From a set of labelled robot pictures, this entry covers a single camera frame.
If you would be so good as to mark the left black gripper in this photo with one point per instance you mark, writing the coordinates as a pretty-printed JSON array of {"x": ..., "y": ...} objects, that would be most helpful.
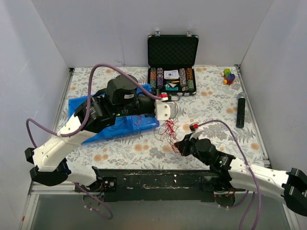
[{"x": 148, "y": 104}]

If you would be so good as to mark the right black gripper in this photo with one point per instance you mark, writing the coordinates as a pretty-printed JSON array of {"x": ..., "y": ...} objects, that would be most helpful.
[{"x": 186, "y": 145}]

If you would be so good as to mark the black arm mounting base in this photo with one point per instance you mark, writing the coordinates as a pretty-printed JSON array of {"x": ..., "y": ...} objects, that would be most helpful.
[{"x": 155, "y": 185}]

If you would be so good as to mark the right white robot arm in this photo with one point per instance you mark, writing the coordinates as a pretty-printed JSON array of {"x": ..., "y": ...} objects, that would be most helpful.
[{"x": 288, "y": 187}]

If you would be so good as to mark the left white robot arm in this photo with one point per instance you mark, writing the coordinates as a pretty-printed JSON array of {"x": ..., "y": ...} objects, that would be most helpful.
[{"x": 50, "y": 166}]

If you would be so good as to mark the blue plastic divided bin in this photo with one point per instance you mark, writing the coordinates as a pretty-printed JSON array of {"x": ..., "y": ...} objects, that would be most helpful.
[{"x": 124, "y": 129}]

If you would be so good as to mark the floral table mat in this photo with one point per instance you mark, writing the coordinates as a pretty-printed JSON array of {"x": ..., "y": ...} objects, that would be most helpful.
[{"x": 214, "y": 106}]

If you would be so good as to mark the playing card deck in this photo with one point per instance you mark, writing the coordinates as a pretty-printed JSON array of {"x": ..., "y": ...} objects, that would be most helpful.
[{"x": 171, "y": 74}]

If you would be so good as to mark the black poker chip case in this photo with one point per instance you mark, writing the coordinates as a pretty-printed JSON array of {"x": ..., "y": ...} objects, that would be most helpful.
[{"x": 171, "y": 52}]

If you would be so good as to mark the black handheld microphone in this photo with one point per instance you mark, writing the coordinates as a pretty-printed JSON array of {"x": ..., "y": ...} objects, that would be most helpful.
[{"x": 240, "y": 120}]

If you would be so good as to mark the colourful toy block train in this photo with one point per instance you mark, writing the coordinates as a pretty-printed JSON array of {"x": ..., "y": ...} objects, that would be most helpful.
[{"x": 228, "y": 76}]

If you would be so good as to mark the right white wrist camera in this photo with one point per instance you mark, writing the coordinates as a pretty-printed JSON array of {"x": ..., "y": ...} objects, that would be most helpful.
[{"x": 196, "y": 131}]

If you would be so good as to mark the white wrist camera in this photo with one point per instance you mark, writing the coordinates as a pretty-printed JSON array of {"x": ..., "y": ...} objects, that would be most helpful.
[
  {"x": 196, "y": 131},
  {"x": 165, "y": 108}
]

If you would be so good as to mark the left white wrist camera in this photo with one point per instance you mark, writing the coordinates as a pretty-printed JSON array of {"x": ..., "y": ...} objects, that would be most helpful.
[{"x": 165, "y": 108}]

